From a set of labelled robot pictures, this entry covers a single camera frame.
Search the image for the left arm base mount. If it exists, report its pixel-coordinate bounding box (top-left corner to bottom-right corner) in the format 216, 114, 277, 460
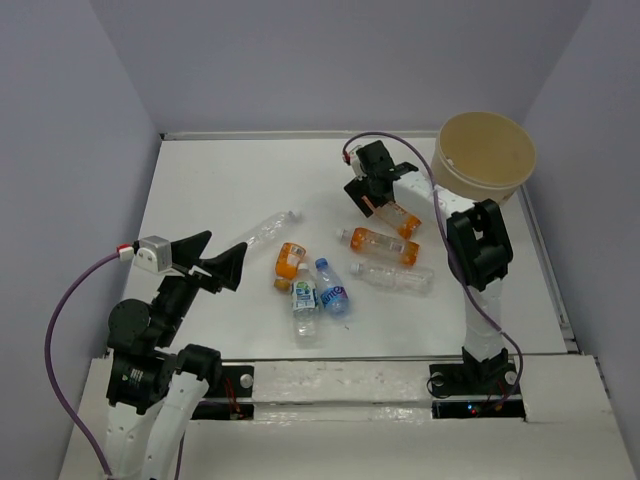
191, 363, 255, 421

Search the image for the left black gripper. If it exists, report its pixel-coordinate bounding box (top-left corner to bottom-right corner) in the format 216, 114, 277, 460
154, 228, 249, 342

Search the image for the orange tea bottle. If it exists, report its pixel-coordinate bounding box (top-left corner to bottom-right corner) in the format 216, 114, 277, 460
336, 227, 420, 266
362, 196, 421, 240

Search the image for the clear crushed bottle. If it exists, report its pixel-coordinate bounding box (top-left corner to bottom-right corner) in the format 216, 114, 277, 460
229, 210, 303, 261

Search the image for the blue cap water bottle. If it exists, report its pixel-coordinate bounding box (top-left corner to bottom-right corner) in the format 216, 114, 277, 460
315, 258, 350, 318

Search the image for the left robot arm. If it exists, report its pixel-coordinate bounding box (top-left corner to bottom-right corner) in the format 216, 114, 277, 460
105, 230, 248, 479

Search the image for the orange juice bottle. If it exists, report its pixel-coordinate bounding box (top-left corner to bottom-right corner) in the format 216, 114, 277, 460
274, 242, 306, 291

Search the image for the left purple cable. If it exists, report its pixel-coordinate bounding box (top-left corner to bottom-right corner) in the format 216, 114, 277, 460
43, 243, 135, 476

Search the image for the clear bottle white cap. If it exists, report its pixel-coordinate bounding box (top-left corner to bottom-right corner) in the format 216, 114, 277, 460
349, 262, 435, 296

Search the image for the green label water bottle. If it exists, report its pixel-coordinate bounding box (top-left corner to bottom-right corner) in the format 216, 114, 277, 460
291, 263, 320, 346

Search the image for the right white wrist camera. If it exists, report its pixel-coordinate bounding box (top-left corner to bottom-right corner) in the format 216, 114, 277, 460
342, 145, 365, 178

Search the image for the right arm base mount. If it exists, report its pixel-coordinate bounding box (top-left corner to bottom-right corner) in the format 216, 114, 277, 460
426, 363, 526, 420

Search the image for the beige plastic bin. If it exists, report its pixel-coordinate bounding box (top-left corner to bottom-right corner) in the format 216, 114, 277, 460
431, 112, 537, 205

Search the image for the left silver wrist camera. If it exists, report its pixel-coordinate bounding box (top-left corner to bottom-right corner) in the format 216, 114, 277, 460
134, 236, 172, 275

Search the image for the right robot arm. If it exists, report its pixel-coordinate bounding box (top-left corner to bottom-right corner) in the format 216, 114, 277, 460
342, 140, 513, 395

